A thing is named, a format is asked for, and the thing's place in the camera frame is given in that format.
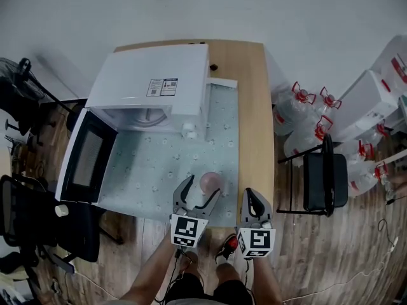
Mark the person's left leg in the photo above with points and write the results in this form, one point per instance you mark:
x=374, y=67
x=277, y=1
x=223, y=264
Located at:
x=190, y=260

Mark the red and black shoe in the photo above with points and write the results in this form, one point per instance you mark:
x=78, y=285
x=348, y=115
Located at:
x=229, y=246

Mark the white cardboard box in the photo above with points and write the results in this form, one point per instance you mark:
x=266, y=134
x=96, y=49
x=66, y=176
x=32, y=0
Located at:
x=365, y=103

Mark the white paper cup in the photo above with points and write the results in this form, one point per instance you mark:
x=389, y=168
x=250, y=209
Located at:
x=61, y=210

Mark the pile of clear water jugs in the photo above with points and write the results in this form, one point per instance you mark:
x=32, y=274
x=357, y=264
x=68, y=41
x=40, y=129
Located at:
x=295, y=116

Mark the pale patterned table mat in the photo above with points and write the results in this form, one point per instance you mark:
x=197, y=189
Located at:
x=159, y=170

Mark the person's right forearm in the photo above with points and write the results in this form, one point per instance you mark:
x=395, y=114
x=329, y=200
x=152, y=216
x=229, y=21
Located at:
x=267, y=281

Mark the black standing fan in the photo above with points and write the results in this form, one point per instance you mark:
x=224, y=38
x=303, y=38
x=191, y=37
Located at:
x=47, y=91

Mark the person's leg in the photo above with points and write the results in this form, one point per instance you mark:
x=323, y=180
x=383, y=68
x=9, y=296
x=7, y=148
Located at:
x=190, y=260
x=399, y=181
x=227, y=272

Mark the person's black shorts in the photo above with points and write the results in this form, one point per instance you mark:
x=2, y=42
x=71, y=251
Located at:
x=187, y=288

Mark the large black office chair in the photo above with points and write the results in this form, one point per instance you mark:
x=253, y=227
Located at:
x=73, y=234

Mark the person's right leg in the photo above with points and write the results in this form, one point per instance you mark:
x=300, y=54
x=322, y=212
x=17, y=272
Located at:
x=227, y=272

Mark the white microwave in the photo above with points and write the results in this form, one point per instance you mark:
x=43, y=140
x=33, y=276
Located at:
x=143, y=71

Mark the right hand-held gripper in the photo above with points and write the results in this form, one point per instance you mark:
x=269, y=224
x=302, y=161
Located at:
x=257, y=240

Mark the small black plug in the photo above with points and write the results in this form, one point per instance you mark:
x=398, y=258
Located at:
x=213, y=67

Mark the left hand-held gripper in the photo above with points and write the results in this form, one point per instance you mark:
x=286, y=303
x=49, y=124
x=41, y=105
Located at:
x=187, y=229

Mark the black folding chair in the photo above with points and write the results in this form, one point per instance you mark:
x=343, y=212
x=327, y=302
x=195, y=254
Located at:
x=324, y=180

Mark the white box with red label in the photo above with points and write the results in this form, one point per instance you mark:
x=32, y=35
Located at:
x=394, y=59

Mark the person's left forearm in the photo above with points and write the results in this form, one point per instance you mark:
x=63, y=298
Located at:
x=149, y=275

